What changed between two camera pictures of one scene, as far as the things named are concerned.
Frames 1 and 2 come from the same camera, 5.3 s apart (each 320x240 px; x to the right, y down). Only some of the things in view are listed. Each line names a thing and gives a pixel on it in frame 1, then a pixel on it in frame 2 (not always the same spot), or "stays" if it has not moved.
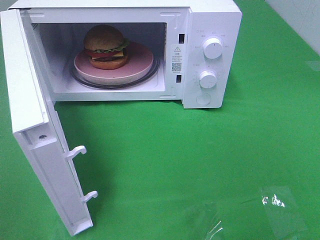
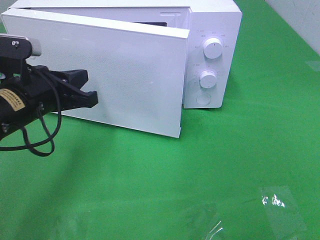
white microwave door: [35, 119] → [137, 71]
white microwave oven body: [198, 44] stays
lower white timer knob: [207, 79] stays
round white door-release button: [203, 99] stays
